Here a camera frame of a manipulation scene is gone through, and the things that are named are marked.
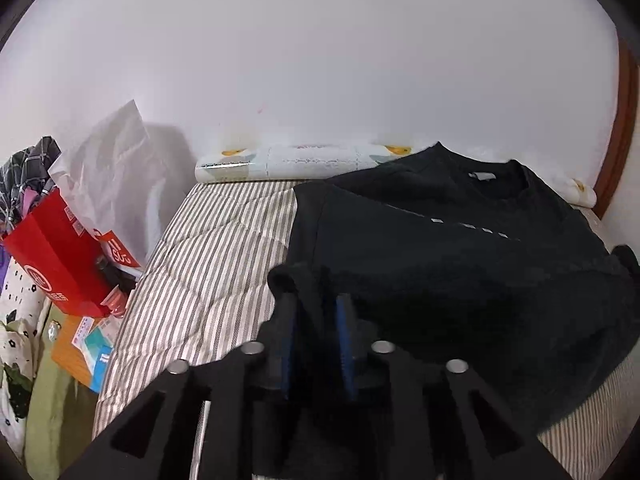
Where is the red paper bag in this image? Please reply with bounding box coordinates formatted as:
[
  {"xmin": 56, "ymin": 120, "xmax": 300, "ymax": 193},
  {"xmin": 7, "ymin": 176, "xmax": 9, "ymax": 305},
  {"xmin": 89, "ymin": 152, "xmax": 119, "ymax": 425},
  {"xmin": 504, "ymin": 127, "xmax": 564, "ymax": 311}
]
[{"xmin": 2, "ymin": 187, "xmax": 118, "ymax": 318}]

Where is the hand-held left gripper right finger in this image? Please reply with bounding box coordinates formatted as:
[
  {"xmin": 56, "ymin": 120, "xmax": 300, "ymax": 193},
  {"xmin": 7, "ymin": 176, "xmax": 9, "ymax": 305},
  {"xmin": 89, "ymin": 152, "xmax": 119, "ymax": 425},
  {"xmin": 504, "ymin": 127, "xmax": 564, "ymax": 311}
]
[{"xmin": 335, "ymin": 292, "xmax": 571, "ymax": 480}]

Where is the teal box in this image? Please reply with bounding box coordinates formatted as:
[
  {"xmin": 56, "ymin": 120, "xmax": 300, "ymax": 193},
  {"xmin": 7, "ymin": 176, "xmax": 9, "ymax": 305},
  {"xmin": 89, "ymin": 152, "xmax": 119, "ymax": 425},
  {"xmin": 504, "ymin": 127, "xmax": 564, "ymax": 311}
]
[{"xmin": 82, "ymin": 342, "xmax": 115, "ymax": 393}]

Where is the duck print roll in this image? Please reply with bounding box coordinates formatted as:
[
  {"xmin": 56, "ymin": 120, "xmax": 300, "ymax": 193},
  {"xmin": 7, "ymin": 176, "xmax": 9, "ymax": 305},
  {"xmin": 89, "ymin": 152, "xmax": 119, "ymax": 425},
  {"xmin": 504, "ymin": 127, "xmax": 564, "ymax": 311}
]
[{"xmin": 194, "ymin": 142, "xmax": 598, "ymax": 207}]

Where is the white floral cloth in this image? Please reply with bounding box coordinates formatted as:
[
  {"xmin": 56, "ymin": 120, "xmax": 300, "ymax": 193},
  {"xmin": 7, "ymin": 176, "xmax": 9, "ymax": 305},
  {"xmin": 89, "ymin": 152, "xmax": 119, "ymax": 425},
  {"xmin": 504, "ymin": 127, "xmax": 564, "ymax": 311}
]
[{"xmin": 0, "ymin": 255, "xmax": 53, "ymax": 461}]

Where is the green cloth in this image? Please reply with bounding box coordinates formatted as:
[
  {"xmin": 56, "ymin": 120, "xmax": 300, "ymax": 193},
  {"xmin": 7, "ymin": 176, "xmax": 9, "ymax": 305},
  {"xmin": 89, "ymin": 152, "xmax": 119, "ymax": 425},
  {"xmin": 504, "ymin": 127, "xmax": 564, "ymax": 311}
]
[{"xmin": 25, "ymin": 305, "xmax": 98, "ymax": 480}]

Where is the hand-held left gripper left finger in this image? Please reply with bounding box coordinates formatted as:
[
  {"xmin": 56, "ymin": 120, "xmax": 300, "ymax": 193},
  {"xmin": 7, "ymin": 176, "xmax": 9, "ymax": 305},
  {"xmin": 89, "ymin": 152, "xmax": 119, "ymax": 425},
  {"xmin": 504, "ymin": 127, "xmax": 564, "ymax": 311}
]
[{"xmin": 62, "ymin": 290, "xmax": 301, "ymax": 480}]

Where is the brown wooden trim strip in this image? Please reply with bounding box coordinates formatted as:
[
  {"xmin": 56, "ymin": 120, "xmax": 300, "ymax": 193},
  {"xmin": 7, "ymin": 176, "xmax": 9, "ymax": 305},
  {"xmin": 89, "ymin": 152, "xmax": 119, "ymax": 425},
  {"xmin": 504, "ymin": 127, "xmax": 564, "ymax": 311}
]
[{"xmin": 592, "ymin": 35, "xmax": 640, "ymax": 221}]

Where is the white printed packet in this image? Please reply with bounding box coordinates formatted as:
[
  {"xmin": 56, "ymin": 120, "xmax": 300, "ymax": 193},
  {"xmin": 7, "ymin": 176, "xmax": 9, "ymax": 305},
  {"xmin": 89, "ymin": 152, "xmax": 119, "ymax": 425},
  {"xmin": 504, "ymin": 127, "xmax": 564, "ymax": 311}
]
[{"xmin": 70, "ymin": 316, "xmax": 121, "ymax": 348}]

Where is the white plastic bag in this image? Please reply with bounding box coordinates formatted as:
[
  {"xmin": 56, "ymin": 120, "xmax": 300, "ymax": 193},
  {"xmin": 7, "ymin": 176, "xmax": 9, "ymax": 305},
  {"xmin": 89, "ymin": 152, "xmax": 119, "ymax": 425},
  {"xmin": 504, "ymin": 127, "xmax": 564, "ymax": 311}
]
[{"xmin": 49, "ymin": 100, "xmax": 166, "ymax": 278}]

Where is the striped quilted blanket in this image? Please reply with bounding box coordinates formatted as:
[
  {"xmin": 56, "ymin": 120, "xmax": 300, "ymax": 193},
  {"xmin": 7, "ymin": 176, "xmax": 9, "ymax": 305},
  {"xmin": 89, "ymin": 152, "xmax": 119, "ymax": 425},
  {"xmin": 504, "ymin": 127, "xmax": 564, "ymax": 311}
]
[{"xmin": 92, "ymin": 177, "xmax": 640, "ymax": 480}]

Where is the black sweatshirt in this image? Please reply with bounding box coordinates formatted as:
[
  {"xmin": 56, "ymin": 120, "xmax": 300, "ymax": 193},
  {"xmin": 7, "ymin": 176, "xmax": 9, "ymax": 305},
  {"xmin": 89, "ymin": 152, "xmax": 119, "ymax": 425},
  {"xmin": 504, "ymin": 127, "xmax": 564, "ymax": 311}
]
[{"xmin": 267, "ymin": 141, "xmax": 640, "ymax": 436}]

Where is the plaid cloth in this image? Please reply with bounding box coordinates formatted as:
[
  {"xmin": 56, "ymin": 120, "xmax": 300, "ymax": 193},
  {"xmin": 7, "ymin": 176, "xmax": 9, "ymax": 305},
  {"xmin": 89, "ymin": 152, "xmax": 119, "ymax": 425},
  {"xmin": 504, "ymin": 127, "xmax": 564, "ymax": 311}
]
[{"xmin": 0, "ymin": 136, "xmax": 62, "ymax": 233}]

